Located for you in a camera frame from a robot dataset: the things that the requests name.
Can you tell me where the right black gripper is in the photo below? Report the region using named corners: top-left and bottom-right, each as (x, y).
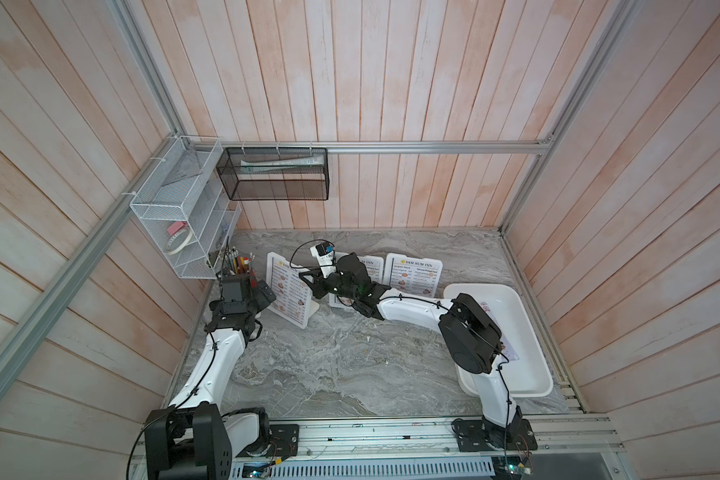
top-left (298, 268), bottom-right (360, 305)

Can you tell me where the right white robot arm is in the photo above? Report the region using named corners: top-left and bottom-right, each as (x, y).
top-left (299, 241), bottom-right (522, 432)

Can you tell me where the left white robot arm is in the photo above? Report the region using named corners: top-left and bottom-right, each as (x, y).
top-left (143, 273), bottom-right (276, 479)

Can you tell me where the pink menu sheet in tray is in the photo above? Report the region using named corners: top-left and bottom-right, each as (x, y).
top-left (480, 302), bottom-right (519, 362)

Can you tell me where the red pencil cup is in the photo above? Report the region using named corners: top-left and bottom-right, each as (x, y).
top-left (218, 246), bottom-right (257, 287)

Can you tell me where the white tape roll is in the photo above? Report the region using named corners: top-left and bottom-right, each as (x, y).
top-left (165, 226), bottom-right (194, 256)

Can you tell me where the white plastic tray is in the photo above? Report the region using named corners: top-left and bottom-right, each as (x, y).
top-left (443, 283), bottom-right (554, 398)

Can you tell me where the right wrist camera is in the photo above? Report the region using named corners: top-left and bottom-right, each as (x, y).
top-left (310, 240), bottom-right (336, 278)

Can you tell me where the white wire wall shelf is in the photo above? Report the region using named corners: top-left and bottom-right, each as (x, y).
top-left (130, 135), bottom-right (241, 280)

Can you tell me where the black mesh wall basket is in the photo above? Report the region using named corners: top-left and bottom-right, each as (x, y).
top-left (216, 146), bottom-right (330, 201)

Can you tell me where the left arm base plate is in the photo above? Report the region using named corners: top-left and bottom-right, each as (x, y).
top-left (236, 424), bottom-right (300, 460)

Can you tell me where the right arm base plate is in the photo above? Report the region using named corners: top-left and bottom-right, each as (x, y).
top-left (451, 416), bottom-right (538, 452)

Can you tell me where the aluminium rail base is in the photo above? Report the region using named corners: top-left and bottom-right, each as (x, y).
top-left (128, 412), bottom-right (626, 466)

